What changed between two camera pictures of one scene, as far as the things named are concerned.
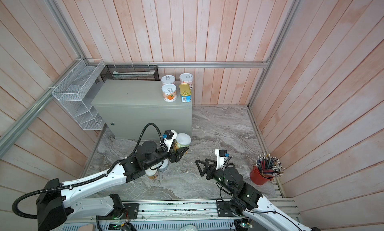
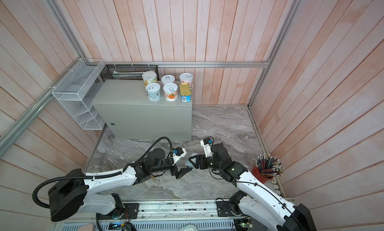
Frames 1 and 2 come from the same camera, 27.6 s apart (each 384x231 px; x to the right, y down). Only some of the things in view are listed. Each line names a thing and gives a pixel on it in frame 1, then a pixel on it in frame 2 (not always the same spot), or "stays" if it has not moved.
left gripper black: [176, 156] → [182, 171]
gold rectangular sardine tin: [185, 92] stays
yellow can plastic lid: [183, 140] → [149, 75]
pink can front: [187, 78] stays
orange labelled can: [169, 92] stays
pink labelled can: [168, 79] stays
